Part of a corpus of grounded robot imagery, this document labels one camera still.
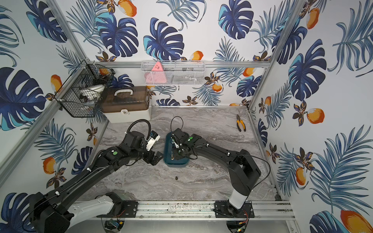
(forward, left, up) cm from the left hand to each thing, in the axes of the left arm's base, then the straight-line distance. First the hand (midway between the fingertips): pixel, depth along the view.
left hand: (157, 149), depth 76 cm
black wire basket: (+29, +53, +8) cm, 61 cm away
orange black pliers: (+39, -53, -17) cm, 68 cm away
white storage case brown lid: (+31, +26, +2) cm, 41 cm away
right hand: (+3, -10, -9) cm, 14 cm away
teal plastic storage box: (+3, -4, -18) cm, 18 cm away
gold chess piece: (+4, -6, -18) cm, 19 cm away
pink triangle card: (+42, +6, +17) cm, 45 cm away
